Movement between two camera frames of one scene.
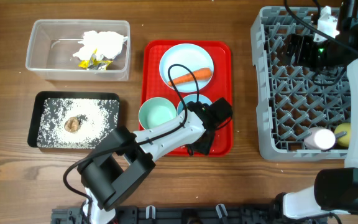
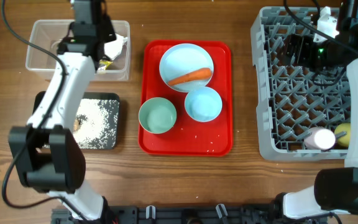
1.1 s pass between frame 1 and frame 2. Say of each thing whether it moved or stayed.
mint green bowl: stayed
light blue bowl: moved
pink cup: stayed
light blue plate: stayed
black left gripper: moved
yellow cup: stayed
